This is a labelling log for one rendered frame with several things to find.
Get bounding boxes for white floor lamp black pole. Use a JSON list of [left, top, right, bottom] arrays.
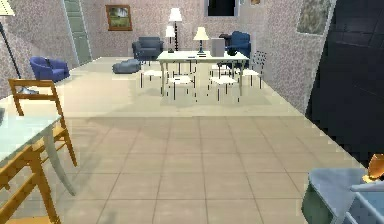
[[168, 7, 184, 52]]

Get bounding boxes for white chair black legs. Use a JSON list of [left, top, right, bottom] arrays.
[[206, 75, 241, 103], [165, 60, 198, 103], [209, 61, 234, 78], [139, 68, 164, 89], [240, 50, 268, 90]]

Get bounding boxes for wooden chair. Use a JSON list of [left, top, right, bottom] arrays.
[[0, 143, 62, 224], [7, 78, 78, 168]]

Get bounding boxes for small white table lamp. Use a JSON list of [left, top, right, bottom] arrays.
[[165, 25, 176, 54]]

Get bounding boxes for dark grey armchair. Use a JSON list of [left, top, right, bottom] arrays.
[[131, 36, 165, 64]]

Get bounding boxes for white dining table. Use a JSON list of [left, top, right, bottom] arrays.
[[156, 50, 250, 98]]

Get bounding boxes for cream shade blue table lamp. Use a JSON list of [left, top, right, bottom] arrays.
[[193, 26, 210, 57]]

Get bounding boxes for grey framed wall picture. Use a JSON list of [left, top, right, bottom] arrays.
[[295, 0, 334, 36]]

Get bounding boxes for dark window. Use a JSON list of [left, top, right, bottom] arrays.
[[204, 0, 241, 18]]

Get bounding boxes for purple blue armchair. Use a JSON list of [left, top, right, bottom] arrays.
[[29, 55, 71, 83]]

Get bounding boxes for orange vase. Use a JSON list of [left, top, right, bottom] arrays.
[[362, 153, 384, 184]]

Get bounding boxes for pale green room door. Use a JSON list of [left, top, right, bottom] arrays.
[[62, 0, 94, 67]]

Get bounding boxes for tall floor lamp grey base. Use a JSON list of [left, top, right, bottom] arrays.
[[0, 0, 40, 96]]

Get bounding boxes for dark blue armchair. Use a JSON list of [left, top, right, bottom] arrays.
[[218, 30, 252, 69]]

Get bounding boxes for grey box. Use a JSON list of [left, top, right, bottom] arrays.
[[210, 37, 226, 58]]

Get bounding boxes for grey floor cushion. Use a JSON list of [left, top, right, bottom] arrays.
[[112, 58, 142, 75]]

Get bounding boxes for brown framed landscape picture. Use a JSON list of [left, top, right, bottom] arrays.
[[105, 4, 134, 32]]

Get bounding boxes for pale glass top table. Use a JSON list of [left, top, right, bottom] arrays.
[[0, 107, 77, 197]]

